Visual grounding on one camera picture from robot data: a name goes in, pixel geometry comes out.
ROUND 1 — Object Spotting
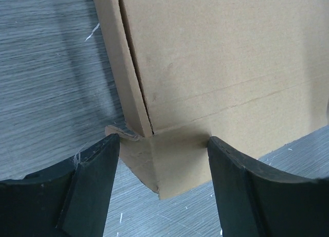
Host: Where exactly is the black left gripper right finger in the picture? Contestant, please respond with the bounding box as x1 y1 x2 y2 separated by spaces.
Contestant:
207 136 328 236

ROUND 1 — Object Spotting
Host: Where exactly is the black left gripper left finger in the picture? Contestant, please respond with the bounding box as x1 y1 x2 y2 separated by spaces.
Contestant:
1 134 120 236

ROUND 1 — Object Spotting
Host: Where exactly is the cardboard box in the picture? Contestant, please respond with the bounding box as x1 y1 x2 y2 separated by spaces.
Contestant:
93 0 328 199

